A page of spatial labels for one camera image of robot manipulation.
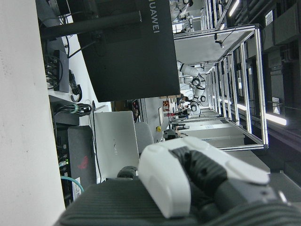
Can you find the aluminium frame cell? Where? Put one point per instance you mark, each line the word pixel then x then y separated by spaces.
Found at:
pixel 258 82

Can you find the grey docking hub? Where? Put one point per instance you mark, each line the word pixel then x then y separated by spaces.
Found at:
pixel 63 70

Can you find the white ceiling light strip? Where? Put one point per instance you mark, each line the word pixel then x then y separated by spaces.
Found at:
pixel 234 8

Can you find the black computer red logo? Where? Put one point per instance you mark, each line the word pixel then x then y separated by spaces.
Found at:
pixel 80 150

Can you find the grey chair back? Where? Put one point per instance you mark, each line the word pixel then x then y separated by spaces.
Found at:
pixel 143 136

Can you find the silver Huawei laptop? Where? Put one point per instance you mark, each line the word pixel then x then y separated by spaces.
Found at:
pixel 113 146

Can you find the white humanoid robot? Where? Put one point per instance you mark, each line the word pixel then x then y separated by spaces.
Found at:
pixel 196 80

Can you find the yellow emergency button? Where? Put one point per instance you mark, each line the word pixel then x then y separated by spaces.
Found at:
pixel 159 128

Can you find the black Huawei monitor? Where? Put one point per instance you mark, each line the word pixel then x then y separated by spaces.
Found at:
pixel 131 58

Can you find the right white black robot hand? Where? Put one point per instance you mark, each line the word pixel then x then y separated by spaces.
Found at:
pixel 164 179

